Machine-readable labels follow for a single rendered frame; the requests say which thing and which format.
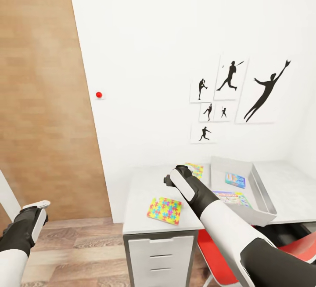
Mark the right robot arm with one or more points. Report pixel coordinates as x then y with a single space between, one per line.
252 257

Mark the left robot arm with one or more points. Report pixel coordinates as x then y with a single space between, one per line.
17 241

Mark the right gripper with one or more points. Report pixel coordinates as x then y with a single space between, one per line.
168 182

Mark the board game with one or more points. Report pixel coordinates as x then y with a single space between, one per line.
233 197
235 179

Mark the jigsaw puzzle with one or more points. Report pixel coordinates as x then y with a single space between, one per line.
197 170
166 210

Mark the toy box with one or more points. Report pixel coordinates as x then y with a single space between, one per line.
263 210

